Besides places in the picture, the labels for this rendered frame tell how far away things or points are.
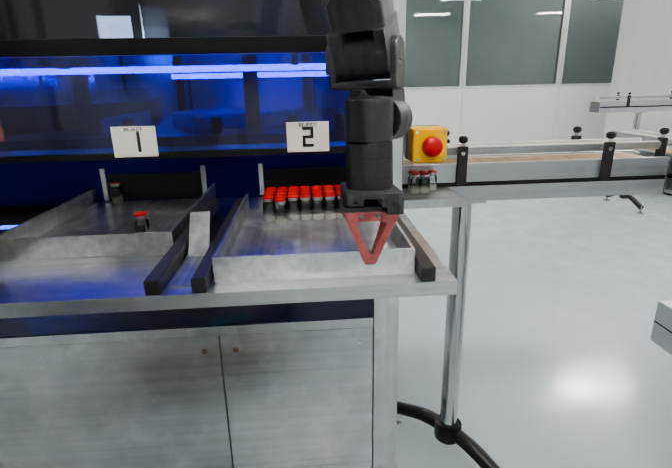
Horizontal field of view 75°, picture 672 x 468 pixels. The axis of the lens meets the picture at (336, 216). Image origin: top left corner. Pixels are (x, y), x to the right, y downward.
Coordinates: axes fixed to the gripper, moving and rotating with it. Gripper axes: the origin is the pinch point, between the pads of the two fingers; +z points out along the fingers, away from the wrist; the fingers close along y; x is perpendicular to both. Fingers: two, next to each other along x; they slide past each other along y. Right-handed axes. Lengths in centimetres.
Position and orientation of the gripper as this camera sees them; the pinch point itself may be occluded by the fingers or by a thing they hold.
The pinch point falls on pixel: (370, 257)
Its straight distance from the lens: 56.8
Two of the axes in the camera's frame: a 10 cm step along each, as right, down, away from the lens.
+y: -0.6, -2.2, 9.7
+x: -10.0, 0.4, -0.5
